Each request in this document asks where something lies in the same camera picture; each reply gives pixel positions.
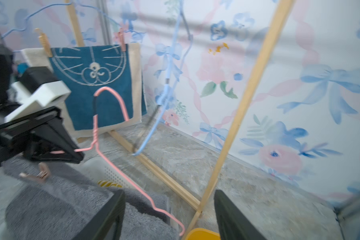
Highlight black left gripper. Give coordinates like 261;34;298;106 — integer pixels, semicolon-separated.
0;106;84;166

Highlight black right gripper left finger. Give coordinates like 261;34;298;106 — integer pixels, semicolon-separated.
73;190;126;240

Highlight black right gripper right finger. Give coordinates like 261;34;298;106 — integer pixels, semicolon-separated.
214;190;266;240

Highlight tan clothespin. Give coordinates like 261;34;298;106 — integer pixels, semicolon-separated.
19;163;51;183

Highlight grey terry towel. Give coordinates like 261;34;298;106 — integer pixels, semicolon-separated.
2;157;179;240

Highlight light blue wire hanger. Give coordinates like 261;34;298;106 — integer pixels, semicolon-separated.
132;1;193;157

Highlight yellow white striped towel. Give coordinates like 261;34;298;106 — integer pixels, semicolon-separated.
97;180;123;188

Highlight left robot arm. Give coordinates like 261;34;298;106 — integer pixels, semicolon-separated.
0;41;84;165

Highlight yellow plastic tray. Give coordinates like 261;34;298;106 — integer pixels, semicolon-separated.
185;228;221;240

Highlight white perforated plastic basket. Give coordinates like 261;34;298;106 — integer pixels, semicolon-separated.
70;157;170;223

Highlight beige towel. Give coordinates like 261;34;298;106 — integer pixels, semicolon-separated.
20;41;148;139

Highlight orange clothespin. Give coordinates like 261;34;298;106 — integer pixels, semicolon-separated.
35;28;54;58

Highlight pink clothespin on teal towel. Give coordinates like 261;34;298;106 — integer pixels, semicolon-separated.
118;28;127;52

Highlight wooden clothes rack frame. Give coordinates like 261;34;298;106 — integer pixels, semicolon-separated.
64;0;296;240

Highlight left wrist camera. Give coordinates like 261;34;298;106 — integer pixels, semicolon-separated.
5;67;71;123

